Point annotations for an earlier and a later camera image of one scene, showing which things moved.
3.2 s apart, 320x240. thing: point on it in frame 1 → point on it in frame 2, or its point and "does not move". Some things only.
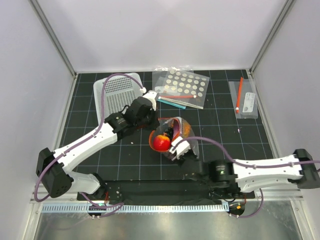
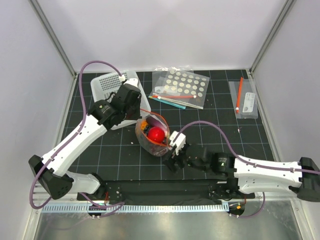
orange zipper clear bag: (175, 127) → (153, 133)
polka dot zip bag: (181, 84) does not move
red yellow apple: (161, 142) → (156, 134)
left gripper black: (155, 123) → (136, 115)
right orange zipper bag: (243, 98) does not move
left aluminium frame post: (53, 38) does not move
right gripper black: (182, 156) → (170, 162)
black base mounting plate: (114, 192) does not move
